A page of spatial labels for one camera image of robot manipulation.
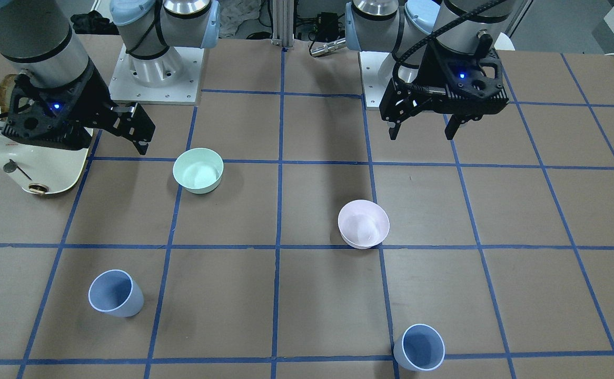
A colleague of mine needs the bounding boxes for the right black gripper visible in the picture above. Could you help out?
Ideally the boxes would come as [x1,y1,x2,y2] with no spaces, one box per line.
[0,60,155,156]

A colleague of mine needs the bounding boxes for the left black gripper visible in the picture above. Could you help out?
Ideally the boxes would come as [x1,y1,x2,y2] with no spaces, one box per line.
[380,38,510,140]

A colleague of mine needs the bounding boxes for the blue cup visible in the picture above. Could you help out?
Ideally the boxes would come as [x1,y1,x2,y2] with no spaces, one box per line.
[87,269,145,317]
[393,324,445,372]

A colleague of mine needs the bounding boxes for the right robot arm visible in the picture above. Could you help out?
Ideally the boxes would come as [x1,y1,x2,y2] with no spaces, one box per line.
[0,1,220,155]

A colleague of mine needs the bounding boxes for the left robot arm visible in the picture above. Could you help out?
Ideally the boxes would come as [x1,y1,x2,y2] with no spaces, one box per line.
[345,1,512,140]

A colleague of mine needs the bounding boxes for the mint green bowl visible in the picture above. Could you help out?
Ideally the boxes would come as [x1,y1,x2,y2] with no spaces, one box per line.
[172,148,224,194]

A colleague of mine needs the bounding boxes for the cream white toaster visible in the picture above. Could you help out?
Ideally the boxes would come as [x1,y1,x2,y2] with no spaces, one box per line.
[0,134,90,196]

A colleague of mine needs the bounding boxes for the pink bowl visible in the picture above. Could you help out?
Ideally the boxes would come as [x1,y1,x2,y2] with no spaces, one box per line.
[338,200,390,250]

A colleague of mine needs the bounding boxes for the white chair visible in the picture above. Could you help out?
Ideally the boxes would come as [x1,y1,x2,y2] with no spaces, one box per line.
[494,32,516,51]

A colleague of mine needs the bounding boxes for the toast slice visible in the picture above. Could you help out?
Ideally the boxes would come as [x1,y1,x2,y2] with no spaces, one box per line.
[0,74,17,118]

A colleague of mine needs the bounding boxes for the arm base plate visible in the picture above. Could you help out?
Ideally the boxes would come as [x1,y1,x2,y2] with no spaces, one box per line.
[109,46,206,105]
[359,51,395,110]

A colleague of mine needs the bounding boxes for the aluminium frame post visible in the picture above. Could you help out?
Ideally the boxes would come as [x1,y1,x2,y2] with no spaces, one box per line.
[271,0,295,49]

